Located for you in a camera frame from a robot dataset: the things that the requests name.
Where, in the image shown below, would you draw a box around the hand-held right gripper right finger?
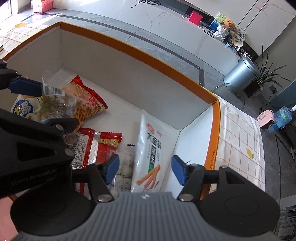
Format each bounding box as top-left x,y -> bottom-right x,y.
171,155 -> 247,202

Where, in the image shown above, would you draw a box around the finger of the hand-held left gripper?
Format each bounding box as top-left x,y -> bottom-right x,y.
0,108 -> 80,168
0,60 -> 43,97

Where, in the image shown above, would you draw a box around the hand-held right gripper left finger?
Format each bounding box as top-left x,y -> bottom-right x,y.
70,154 -> 121,203

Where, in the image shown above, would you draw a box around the clear packet of white balls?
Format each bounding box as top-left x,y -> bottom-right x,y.
108,144 -> 134,198

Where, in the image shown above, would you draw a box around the yellow potato chip bag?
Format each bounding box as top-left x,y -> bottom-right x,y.
11,95 -> 45,124

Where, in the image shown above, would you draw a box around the clear brown snack packet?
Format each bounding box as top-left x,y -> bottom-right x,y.
64,130 -> 78,150
41,77 -> 78,124

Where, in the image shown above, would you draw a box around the white potato stick packet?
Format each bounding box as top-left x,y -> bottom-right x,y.
130,110 -> 180,194

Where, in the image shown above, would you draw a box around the red yellow snack packet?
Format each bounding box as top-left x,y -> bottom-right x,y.
63,75 -> 109,126

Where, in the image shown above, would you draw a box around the orange cardboard box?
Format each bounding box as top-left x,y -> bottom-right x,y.
3,21 -> 223,201

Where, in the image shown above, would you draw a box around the pink placemat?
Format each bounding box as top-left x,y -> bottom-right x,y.
0,194 -> 20,234

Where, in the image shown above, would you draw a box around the pink storage box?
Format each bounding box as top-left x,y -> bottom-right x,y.
30,0 -> 55,14

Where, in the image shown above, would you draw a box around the pink heater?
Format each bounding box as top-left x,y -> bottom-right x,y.
256,110 -> 276,132

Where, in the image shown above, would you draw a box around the silver trash can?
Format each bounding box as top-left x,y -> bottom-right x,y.
223,56 -> 261,93

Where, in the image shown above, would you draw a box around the blue water jug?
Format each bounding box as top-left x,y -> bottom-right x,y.
272,105 -> 296,131

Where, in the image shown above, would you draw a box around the long leaf potted plant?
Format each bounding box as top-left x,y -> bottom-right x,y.
243,44 -> 294,98

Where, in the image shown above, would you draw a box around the white marble media console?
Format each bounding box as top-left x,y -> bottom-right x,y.
52,0 -> 241,78

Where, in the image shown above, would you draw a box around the round paper fan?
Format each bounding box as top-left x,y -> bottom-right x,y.
231,25 -> 246,47

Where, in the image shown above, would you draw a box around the teddy bear in white basket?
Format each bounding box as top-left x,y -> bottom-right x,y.
214,18 -> 234,42

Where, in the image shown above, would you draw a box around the blue picture card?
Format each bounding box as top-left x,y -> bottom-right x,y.
208,13 -> 226,36

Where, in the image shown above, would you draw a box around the black cables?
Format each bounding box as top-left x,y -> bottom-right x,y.
131,0 -> 163,8

